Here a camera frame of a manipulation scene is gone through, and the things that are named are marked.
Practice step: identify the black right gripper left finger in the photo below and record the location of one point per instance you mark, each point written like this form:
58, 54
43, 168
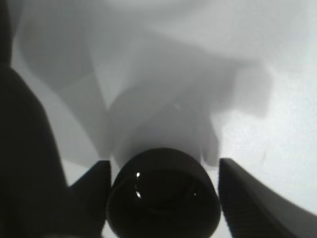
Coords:
35, 199

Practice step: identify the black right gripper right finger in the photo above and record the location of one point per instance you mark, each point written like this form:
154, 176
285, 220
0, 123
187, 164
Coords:
252, 210

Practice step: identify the small black teacup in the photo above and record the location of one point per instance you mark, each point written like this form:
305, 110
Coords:
163, 193

